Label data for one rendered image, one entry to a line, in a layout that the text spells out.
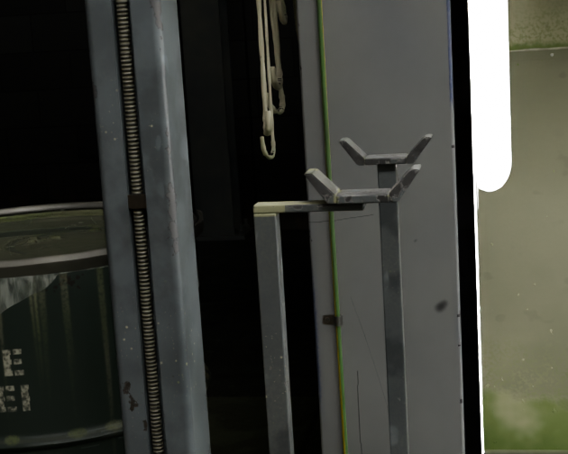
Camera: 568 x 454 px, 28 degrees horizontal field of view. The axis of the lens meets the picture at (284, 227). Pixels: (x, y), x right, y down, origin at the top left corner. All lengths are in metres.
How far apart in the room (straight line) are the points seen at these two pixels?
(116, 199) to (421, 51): 0.55
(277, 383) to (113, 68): 0.27
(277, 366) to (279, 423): 0.04
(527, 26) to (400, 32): 1.89
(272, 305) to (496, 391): 2.08
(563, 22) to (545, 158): 0.39
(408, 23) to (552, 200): 1.74
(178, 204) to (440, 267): 0.55
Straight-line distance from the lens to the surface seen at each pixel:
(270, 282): 0.80
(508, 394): 2.86
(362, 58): 1.35
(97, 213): 2.27
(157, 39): 0.87
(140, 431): 0.94
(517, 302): 2.93
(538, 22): 3.22
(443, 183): 1.36
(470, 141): 1.36
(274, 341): 0.81
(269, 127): 1.37
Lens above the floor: 1.22
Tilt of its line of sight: 10 degrees down
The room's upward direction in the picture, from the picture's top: 3 degrees counter-clockwise
